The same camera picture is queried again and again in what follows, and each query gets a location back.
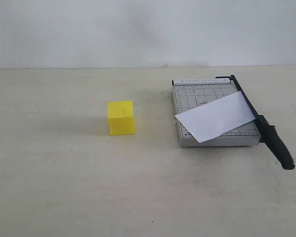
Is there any yellow cube block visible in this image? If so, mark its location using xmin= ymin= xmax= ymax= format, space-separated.
xmin=108 ymin=101 xmax=135 ymax=136

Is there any white paper sheet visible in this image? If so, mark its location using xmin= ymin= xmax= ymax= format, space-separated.
xmin=176 ymin=91 xmax=255 ymax=143

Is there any black cutter blade arm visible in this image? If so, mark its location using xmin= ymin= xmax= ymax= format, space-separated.
xmin=229 ymin=75 xmax=295 ymax=170

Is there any grey paper cutter base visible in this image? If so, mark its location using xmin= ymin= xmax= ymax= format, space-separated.
xmin=172 ymin=77 xmax=260 ymax=148

